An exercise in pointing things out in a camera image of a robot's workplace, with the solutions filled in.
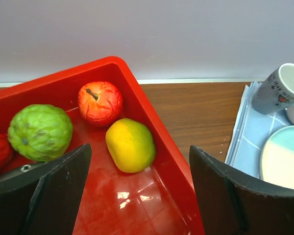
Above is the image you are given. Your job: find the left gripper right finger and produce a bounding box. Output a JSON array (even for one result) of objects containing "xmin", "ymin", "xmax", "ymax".
[{"xmin": 189, "ymin": 145, "xmax": 294, "ymax": 235}]

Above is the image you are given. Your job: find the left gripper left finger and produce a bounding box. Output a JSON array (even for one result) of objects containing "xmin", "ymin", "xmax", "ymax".
[{"xmin": 0, "ymin": 143, "xmax": 92, "ymax": 235}]

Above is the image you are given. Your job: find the green custard apple toy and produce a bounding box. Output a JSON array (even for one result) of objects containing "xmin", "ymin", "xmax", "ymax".
[{"xmin": 7, "ymin": 104, "xmax": 73, "ymax": 162}]

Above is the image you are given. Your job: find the yellow green toy mango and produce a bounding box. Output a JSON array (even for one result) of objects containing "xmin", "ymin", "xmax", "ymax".
[{"xmin": 105, "ymin": 118, "xmax": 156, "ymax": 173}]

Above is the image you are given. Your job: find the red toy pepper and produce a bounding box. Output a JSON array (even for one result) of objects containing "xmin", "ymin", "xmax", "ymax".
[{"xmin": 0, "ymin": 133, "xmax": 14, "ymax": 179}]

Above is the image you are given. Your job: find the red plastic tray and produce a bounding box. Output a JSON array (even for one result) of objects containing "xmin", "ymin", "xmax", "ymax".
[{"xmin": 0, "ymin": 56, "xmax": 204, "ymax": 235}]

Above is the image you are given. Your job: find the cream and teal plate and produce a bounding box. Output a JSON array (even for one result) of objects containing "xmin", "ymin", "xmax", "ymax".
[{"xmin": 260, "ymin": 125, "xmax": 294, "ymax": 189}]

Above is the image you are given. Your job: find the blue checked cloth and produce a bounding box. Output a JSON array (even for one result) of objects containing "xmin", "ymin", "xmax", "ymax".
[{"xmin": 225, "ymin": 82, "xmax": 292, "ymax": 179}]

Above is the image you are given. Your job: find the red orange toy apple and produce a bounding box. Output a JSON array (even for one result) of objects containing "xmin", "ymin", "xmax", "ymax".
[{"xmin": 78, "ymin": 81, "xmax": 123, "ymax": 127}]

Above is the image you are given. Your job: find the small grey blue cup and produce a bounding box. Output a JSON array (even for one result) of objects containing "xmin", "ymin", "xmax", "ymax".
[{"xmin": 251, "ymin": 63, "xmax": 294, "ymax": 115}]

